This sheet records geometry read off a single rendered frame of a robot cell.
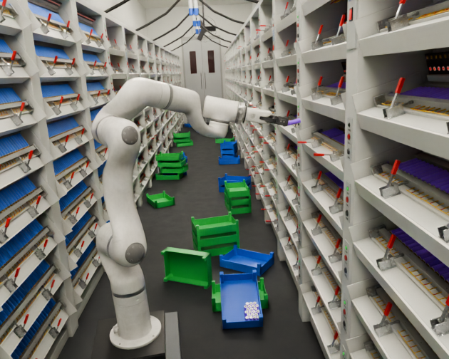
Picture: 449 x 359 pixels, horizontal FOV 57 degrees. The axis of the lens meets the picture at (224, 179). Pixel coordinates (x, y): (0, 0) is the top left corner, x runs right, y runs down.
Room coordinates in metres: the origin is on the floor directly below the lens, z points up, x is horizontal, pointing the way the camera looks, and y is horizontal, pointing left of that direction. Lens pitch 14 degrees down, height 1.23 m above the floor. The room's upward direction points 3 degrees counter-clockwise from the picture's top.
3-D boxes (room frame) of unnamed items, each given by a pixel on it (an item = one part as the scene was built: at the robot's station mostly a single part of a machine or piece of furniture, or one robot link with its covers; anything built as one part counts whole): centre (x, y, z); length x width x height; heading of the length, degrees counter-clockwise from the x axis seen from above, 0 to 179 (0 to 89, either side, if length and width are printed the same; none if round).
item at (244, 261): (2.50, -0.12, 0.04); 0.30 x 0.20 x 0.08; 57
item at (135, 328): (1.36, 0.36, 0.40); 0.19 x 0.19 x 0.18
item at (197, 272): (2.31, 0.26, 0.10); 0.30 x 0.08 x 0.20; 66
